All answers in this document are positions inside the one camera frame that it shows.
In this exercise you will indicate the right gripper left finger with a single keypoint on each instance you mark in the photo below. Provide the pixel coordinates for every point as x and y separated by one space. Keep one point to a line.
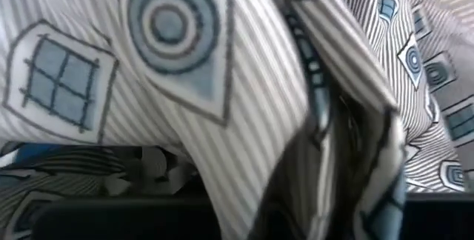
129 221

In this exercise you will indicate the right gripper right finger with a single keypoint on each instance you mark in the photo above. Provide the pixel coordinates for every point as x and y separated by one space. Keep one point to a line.
440 218

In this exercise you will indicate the blue cloth garment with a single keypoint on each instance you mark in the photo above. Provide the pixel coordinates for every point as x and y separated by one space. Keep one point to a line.
33 153

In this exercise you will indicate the grey patterned gown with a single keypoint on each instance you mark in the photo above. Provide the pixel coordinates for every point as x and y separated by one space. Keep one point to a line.
240 121

